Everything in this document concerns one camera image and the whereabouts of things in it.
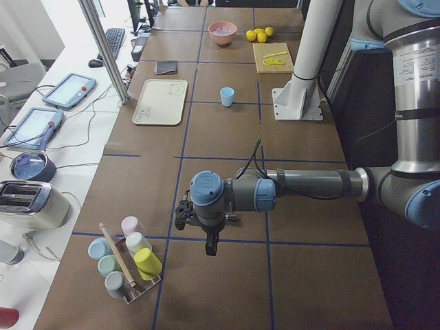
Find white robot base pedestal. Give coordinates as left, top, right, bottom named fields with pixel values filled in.
left=272, top=0, right=342, bottom=121

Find yellow cup in rack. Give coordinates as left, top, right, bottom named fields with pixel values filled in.
left=134, top=247, right=162, bottom=281

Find green cup in rack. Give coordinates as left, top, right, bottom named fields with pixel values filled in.
left=98, top=254, right=121, bottom=278

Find pink bowl of ice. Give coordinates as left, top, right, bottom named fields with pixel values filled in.
left=208, top=21, right=237, bottom=45

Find pink cup in rack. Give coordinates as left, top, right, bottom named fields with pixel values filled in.
left=121, top=216, right=146, bottom=237

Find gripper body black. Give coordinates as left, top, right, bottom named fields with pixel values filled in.
left=174, top=198, right=238, bottom=232

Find wooden cutting board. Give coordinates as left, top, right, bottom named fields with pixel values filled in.
left=253, top=43, right=294, bottom=74

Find teach pendant far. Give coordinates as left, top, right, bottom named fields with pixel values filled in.
left=42, top=73, right=97, bottom=110

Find blue saucepan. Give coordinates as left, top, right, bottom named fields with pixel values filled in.
left=9, top=121, right=56, bottom=182

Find white cup in rack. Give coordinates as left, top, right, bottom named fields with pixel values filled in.
left=125, top=232, right=153, bottom=258

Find black keyboard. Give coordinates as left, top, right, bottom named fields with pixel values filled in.
left=105, top=27, right=125, bottom=59

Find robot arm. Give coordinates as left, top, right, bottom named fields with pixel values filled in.
left=175, top=1, right=439, bottom=256

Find blue cup in rack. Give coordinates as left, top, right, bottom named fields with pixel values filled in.
left=87, top=237, right=112, bottom=260

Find red cup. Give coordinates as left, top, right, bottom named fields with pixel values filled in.
left=0, top=307, right=20, bottom=329

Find lemon slices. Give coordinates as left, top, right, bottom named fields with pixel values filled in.
left=263, top=58, right=285, bottom=66

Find white wire cup rack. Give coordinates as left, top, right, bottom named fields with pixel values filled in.
left=113, top=238, right=162, bottom=304

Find teach pendant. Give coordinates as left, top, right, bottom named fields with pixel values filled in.
left=42, top=73, right=97, bottom=110
left=3, top=108, right=64, bottom=150

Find grey cup in rack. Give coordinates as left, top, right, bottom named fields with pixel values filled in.
left=104, top=271, right=130, bottom=298

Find aluminium frame post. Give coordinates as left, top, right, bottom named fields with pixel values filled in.
left=78, top=0, right=129, bottom=105

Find teach pendant near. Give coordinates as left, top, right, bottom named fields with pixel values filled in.
left=3, top=108, right=64, bottom=150

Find black computer mouse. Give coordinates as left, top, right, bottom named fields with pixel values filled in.
left=88, top=58, right=104, bottom=68

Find grey folded cloth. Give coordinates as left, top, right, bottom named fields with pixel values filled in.
left=154, top=60, right=178, bottom=75

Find cream bear tray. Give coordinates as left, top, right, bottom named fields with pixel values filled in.
left=132, top=79, right=188, bottom=126

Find light blue cup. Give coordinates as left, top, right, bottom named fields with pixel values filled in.
left=220, top=87, right=235, bottom=107

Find yellow plastic knife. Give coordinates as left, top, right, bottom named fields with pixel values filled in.
left=263, top=51, right=287, bottom=58

